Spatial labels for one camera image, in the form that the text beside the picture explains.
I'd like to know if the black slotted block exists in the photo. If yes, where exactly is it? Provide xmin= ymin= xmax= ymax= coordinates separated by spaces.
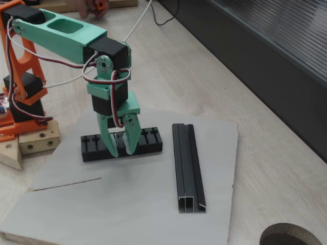
xmin=80 ymin=127 xmax=164 ymax=163

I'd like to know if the person's hand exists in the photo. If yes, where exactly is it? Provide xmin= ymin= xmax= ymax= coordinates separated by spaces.
xmin=76 ymin=0 xmax=110 ymax=20

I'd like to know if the black aluminium profile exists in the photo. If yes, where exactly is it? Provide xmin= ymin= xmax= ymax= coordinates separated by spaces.
xmin=171 ymin=123 xmax=207 ymax=214

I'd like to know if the grey board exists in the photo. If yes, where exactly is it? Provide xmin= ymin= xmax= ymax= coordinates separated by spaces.
xmin=0 ymin=103 xmax=239 ymax=245

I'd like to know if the light wooden base block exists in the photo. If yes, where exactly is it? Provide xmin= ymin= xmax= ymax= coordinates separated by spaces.
xmin=19 ymin=119 xmax=61 ymax=155

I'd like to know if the wooden wedge block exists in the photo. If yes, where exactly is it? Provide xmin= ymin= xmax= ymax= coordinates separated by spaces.
xmin=0 ymin=139 xmax=23 ymax=171

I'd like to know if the white USB cable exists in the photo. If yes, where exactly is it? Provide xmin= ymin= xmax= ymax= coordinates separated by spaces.
xmin=45 ymin=0 xmax=154 ymax=89

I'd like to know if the black power cable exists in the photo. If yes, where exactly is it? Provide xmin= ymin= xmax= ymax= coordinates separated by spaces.
xmin=150 ymin=0 xmax=179 ymax=26

